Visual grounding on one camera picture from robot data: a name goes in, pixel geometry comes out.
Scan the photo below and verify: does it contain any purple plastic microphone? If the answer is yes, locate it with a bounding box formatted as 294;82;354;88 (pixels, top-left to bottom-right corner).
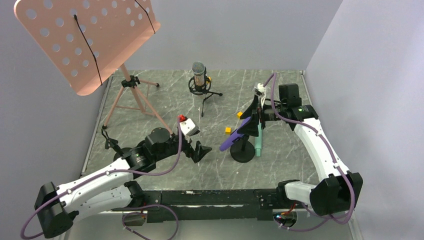
219;117;251;152

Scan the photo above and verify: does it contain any black round-base microphone stand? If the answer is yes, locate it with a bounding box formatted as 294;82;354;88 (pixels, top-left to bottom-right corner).
230;135;256;164

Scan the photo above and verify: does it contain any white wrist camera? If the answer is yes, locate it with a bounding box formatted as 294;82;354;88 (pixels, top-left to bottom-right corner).
254;83;267;108
178;114;200;137

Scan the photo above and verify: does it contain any glitter microphone with mesh head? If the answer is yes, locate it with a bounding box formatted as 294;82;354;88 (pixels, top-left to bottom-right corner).
190;61;206;95

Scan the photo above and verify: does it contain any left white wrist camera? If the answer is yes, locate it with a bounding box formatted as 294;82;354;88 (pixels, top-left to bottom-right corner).
178;114;200;137

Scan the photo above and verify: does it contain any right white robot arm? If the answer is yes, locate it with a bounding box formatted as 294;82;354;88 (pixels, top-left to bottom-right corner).
235;83;363;217

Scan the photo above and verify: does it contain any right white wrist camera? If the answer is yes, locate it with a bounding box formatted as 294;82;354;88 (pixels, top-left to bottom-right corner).
254;83;267;108

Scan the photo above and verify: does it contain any teal plastic microphone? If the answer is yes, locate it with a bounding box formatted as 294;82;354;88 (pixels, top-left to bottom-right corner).
254;126;263;157

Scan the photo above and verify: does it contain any black shock mount tripod stand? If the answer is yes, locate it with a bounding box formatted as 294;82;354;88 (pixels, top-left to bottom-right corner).
188;75;223;117

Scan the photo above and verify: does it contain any black base frame bar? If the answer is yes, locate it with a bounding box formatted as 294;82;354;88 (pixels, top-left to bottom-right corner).
112;188;295;223

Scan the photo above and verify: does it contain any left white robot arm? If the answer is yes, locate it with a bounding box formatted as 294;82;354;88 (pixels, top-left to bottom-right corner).
34;122;212;239

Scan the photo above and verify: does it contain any pink perforated music stand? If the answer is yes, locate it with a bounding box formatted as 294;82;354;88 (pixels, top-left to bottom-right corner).
13;0;161;116

